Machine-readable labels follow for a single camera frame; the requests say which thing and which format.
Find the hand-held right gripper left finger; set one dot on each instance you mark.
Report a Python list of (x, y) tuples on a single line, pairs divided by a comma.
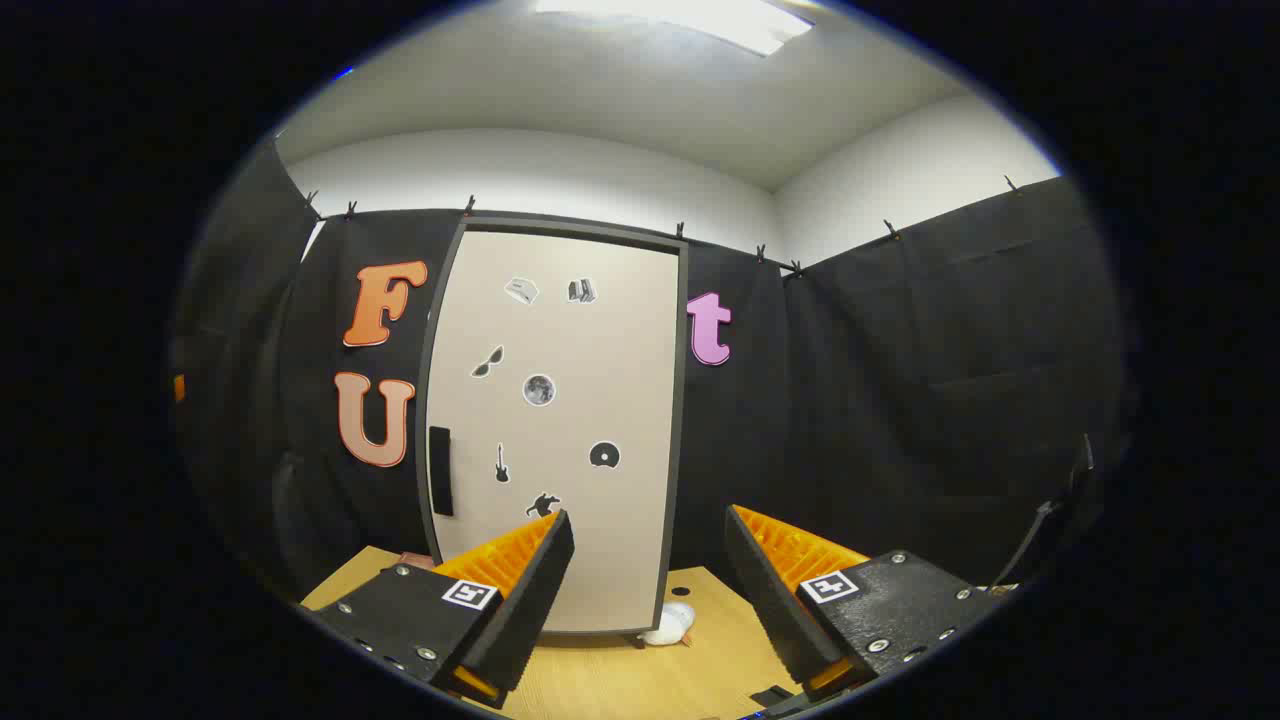
[(535, 600)]

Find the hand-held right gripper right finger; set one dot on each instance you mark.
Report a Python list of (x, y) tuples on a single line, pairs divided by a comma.
[(765, 600)]

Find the grey cabinet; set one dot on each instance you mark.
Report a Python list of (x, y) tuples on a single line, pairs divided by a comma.
[(575, 230)]

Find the small white object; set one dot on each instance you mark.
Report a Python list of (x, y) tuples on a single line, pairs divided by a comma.
[(670, 625)]

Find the black backdrop cloth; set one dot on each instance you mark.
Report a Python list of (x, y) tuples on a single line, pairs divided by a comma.
[(900, 400)]

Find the row of black cloth clips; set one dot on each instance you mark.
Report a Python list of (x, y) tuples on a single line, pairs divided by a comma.
[(469, 206)]

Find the large ceiling light panel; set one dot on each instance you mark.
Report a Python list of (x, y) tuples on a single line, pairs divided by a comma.
[(700, 18)]

